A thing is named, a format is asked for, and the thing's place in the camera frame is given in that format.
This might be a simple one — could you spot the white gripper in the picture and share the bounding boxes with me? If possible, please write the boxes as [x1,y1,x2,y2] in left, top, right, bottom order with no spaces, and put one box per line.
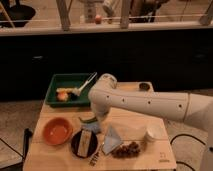
[91,103,109,121]

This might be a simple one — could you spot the green pepper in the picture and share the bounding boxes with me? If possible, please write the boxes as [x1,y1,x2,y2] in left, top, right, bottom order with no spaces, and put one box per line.
[79,117,98,124]

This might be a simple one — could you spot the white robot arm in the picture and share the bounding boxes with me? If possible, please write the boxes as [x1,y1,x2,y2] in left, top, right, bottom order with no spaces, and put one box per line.
[88,73,213,171]

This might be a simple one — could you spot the red-orange bowl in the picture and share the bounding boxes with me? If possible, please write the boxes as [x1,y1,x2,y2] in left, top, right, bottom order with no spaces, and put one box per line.
[42,117,73,146]

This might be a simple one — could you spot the blue sponge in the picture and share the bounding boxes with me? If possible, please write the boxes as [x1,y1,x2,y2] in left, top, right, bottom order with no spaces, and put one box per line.
[82,122,101,134]

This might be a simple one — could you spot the dark purple fruit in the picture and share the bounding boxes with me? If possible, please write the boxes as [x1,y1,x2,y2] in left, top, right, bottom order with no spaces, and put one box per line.
[69,93,78,101]

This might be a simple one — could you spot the white tongs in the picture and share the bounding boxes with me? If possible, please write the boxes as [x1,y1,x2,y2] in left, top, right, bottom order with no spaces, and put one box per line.
[72,72,97,96]

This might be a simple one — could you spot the light blue cloth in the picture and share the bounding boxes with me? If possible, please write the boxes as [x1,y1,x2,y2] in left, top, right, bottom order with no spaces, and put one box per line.
[102,125,123,155]

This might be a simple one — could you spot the black plate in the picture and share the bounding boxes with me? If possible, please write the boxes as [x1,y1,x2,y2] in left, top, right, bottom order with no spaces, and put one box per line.
[71,130,98,158]

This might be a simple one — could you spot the red apple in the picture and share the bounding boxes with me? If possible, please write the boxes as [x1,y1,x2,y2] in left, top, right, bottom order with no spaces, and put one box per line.
[57,92,69,102]

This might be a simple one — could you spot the yellow corn piece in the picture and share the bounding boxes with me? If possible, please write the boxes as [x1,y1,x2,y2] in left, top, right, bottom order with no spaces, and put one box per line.
[56,88,74,93]

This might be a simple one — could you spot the wooden block on plate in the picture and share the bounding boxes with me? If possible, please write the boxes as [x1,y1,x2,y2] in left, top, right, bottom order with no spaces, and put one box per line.
[77,130,92,157]

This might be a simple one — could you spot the green plastic tray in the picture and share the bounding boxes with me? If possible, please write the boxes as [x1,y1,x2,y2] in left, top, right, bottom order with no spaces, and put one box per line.
[45,73,97,108]

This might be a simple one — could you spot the bunch of dark grapes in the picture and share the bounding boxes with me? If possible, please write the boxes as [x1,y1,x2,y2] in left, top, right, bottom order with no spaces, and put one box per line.
[112,142,140,158]

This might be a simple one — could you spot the white paper cup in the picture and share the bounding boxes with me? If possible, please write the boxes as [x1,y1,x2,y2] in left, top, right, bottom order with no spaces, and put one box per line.
[144,125,164,142]

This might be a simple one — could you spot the orange ball in background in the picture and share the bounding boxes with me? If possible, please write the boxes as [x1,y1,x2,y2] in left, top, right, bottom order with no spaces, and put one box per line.
[95,15,102,24]

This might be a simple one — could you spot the black table clamp handle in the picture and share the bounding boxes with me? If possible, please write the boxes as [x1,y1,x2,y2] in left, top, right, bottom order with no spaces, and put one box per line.
[23,128,33,160]

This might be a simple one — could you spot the black cable on floor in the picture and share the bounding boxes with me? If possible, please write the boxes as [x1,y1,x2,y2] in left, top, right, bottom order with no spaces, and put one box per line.
[169,133,209,171]

